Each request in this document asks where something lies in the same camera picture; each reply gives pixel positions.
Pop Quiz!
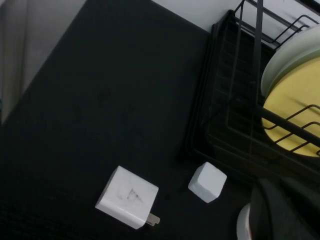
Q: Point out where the white tape roll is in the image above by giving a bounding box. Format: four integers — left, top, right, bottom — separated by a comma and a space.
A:
236, 202, 254, 240

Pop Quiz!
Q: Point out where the pale grey-green plate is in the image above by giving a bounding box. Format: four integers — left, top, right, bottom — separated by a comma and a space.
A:
261, 24, 320, 92

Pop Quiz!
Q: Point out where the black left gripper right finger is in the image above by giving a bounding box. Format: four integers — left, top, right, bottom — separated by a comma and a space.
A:
266, 178, 320, 240

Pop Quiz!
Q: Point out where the white cube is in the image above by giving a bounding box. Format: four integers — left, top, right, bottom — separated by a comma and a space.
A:
187, 161, 228, 204

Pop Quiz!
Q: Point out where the white power adapter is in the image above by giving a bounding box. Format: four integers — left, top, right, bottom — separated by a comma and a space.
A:
94, 165, 161, 230

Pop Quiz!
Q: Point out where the white cabinet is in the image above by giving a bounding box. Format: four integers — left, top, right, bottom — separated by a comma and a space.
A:
0, 0, 87, 126

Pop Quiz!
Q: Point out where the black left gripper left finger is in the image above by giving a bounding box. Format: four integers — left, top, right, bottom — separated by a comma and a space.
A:
249, 178, 276, 240

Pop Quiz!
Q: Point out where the black wire dish rack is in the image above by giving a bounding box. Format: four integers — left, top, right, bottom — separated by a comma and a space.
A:
186, 0, 320, 181

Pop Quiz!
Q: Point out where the green plate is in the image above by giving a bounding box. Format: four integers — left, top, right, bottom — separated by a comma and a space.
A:
268, 48, 320, 86

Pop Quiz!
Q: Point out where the yellow plate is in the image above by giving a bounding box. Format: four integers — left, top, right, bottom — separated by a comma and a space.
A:
261, 56, 320, 158

